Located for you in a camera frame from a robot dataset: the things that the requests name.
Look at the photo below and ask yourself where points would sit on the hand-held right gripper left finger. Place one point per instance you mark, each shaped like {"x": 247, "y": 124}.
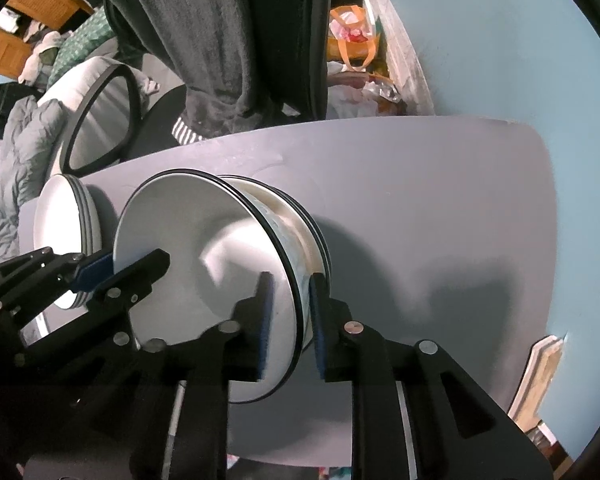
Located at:
{"x": 266, "y": 320}

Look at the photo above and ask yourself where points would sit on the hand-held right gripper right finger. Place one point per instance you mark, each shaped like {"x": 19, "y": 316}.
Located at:
{"x": 316, "y": 320}

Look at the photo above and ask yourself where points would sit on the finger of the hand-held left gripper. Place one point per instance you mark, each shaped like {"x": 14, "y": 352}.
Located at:
{"x": 140, "y": 272}
{"x": 92, "y": 272}

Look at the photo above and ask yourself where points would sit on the small white ribbed bowl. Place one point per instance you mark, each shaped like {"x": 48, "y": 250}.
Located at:
{"x": 180, "y": 240}
{"x": 307, "y": 240}

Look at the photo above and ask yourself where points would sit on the stack of white plates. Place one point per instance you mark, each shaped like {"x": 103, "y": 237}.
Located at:
{"x": 89, "y": 220}

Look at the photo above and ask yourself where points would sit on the deep white grey plate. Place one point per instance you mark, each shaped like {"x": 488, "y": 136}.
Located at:
{"x": 98, "y": 220}

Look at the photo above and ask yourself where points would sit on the large white black-rimmed plate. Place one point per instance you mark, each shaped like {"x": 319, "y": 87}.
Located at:
{"x": 55, "y": 210}

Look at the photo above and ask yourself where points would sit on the grey puffy duvet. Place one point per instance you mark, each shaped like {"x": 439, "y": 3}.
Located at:
{"x": 15, "y": 160}

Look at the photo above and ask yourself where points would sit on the striped grey white cloth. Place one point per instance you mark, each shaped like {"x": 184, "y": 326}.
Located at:
{"x": 187, "y": 132}

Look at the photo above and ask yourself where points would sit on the grey round black-rimmed object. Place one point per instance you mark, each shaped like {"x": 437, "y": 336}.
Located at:
{"x": 105, "y": 120}

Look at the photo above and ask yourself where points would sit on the black clothes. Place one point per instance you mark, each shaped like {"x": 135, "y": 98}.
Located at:
{"x": 2, "y": 105}

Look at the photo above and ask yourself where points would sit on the white plastic bag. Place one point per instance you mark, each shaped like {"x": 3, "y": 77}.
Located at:
{"x": 345, "y": 100}

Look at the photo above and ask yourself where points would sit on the white soft cloth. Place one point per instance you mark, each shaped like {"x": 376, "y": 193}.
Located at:
{"x": 40, "y": 55}

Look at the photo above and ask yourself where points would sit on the green checked cloth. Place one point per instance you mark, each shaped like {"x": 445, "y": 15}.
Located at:
{"x": 80, "y": 45}

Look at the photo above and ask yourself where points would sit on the beige wooden board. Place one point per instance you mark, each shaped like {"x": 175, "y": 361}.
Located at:
{"x": 537, "y": 385}

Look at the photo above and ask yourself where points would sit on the dark fleece jacket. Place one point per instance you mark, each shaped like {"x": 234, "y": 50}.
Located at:
{"x": 190, "y": 35}

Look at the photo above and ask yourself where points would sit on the wooden cabinet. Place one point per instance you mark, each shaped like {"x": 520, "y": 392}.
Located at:
{"x": 45, "y": 0}

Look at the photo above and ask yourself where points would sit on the orange plastic bag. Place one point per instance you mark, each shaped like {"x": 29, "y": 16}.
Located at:
{"x": 352, "y": 35}

